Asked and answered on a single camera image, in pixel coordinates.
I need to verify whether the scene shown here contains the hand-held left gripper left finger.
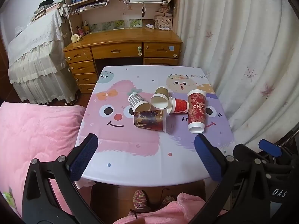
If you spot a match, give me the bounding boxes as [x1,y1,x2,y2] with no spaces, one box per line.
[22,133,103,224]

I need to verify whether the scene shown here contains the dark picture print paper cup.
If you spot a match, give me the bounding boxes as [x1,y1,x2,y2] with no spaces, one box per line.
[133,109,167,133]

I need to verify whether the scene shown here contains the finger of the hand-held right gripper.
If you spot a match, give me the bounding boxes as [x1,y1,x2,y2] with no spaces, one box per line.
[233,144,269,165]
[259,139,299,167]

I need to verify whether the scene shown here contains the tall red patterned paper cup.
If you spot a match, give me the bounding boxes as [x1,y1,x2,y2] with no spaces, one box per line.
[187,89,207,134]

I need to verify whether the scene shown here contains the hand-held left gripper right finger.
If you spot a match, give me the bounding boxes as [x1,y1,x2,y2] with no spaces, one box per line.
[187,134,274,224]

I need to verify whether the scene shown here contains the patterned knit slipper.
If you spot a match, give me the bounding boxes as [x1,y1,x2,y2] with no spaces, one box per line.
[133,190,150,212]
[161,195,176,208]

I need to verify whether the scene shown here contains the metal chair frame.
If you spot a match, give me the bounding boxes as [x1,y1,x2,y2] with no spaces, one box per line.
[273,124,299,148]

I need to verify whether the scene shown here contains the olive brown paper cup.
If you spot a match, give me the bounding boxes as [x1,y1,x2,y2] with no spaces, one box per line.
[150,86,169,109]

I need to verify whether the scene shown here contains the white leaf print curtain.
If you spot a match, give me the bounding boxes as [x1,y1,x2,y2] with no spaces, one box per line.
[175,0,299,145]

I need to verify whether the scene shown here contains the wooden desk with drawers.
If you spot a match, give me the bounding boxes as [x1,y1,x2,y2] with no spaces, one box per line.
[64,27,183,94]

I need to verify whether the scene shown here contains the green printed packet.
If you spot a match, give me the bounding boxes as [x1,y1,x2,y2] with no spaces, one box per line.
[1,187,17,209]

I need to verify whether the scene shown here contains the pink fleece blanket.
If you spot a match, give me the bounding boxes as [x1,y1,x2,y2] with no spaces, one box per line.
[0,101,94,217]

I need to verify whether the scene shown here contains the pink fleece clothing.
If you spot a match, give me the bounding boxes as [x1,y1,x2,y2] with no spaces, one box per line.
[114,192,227,224]

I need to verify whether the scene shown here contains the beige plush toy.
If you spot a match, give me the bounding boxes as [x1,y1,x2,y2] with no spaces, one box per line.
[158,5,174,15]

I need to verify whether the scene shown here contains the white lace covered furniture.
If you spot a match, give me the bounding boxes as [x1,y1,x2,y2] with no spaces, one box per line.
[7,7,79,105]

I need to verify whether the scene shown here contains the small red paper cup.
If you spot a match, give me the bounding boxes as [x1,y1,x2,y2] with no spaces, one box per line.
[168,96,189,114]

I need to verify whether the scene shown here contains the stack of books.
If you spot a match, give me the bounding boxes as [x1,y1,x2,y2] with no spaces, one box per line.
[30,2,64,23]

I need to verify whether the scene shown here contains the printed beige box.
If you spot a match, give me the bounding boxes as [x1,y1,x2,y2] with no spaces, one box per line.
[154,15,174,31]

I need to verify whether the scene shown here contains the cartoon patterned table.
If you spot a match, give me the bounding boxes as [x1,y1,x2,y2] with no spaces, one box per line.
[74,66,235,187]

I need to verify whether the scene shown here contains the checkered paper cup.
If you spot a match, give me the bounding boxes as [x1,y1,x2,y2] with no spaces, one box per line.
[128,93,152,114]

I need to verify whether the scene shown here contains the wooden desk hutch shelf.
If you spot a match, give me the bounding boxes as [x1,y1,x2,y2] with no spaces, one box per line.
[64,0,181,32]

